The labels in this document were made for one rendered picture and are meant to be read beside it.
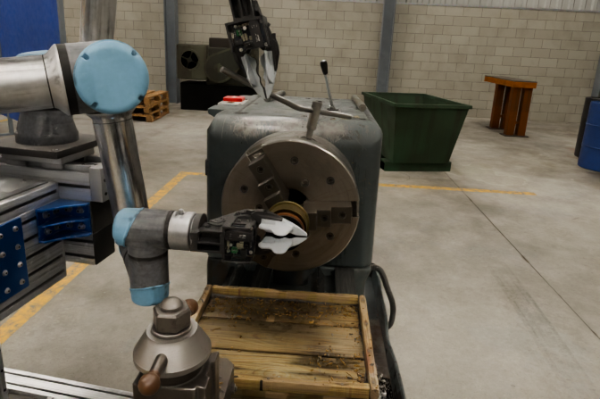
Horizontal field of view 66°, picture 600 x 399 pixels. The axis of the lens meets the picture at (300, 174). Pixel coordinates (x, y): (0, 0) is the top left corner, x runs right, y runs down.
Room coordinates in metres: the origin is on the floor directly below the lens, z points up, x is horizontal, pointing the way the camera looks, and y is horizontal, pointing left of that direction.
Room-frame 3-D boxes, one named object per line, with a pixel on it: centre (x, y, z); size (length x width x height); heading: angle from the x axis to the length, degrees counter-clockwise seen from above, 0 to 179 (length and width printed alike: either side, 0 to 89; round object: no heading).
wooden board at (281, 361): (0.79, 0.03, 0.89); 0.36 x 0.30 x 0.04; 87
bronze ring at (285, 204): (0.89, 0.02, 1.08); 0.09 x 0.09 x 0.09; 87
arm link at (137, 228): (0.84, 0.29, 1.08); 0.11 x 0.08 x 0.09; 86
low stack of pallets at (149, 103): (8.73, 3.09, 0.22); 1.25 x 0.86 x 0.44; 0
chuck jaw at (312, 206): (0.96, -0.07, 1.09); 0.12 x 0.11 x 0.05; 87
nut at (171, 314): (0.42, 0.12, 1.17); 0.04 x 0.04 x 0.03
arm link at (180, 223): (0.83, 0.21, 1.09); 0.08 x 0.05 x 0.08; 176
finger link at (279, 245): (0.82, 0.03, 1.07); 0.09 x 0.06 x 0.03; 86
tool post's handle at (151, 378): (0.37, 0.13, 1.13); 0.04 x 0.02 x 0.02; 177
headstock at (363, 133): (1.44, 0.02, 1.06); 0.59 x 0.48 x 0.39; 177
